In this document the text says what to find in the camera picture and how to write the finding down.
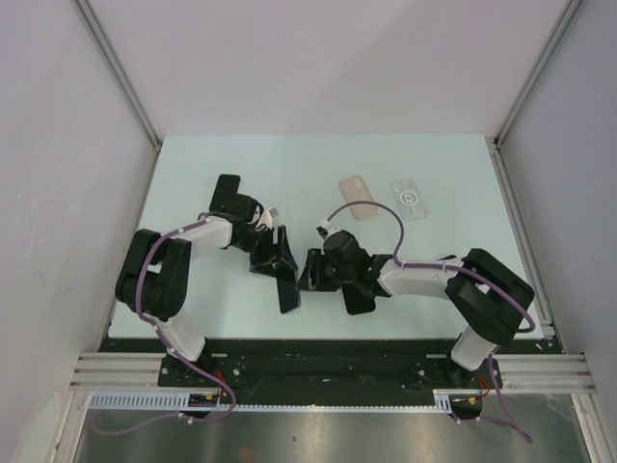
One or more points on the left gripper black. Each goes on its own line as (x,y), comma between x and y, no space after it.
(282,256)

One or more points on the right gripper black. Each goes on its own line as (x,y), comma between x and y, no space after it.
(314,261)

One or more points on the teal phone black screen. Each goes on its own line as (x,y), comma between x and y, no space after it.
(288,292)

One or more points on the beige pink phone case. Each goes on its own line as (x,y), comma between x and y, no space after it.
(355,191)

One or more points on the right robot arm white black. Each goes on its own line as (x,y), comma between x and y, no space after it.
(492,299)

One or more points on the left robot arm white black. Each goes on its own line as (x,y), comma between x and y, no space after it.
(154,277)

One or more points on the small black phone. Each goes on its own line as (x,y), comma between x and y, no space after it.
(224,193)

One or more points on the clear magsafe phone case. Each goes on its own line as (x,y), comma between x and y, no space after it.
(408,200)

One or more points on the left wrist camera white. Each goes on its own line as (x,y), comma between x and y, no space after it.
(268,220)

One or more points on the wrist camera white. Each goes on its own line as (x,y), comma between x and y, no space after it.
(326,229)
(268,220)

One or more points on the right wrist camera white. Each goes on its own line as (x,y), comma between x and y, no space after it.
(326,229)

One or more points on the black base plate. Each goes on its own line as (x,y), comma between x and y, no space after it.
(336,371)

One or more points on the white slotted cable duct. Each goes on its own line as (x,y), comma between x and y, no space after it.
(431,402)

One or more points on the left aluminium corner post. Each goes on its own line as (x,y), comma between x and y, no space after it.
(112,61)

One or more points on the aluminium corner post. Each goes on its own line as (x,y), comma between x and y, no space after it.
(112,61)
(548,52)

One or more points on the right aluminium corner post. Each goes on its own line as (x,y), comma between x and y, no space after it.
(548,52)

